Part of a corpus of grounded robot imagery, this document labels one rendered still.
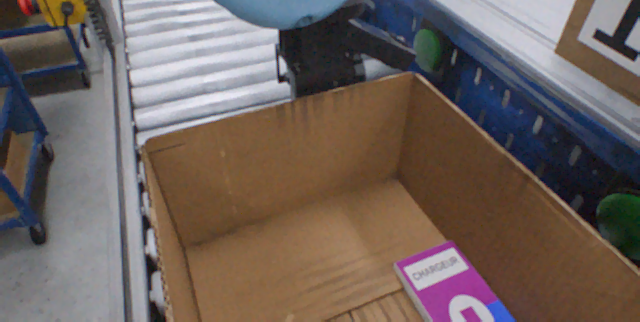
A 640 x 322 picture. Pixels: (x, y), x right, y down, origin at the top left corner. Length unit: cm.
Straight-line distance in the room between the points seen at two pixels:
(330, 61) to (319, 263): 22
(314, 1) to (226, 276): 35
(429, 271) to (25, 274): 136
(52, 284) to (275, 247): 114
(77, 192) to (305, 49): 145
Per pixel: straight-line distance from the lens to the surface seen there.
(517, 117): 67
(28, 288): 160
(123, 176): 66
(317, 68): 44
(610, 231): 56
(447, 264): 49
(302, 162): 48
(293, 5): 20
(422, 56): 75
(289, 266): 49
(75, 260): 159
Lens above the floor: 117
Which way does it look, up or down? 42 degrees down
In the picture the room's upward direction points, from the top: straight up
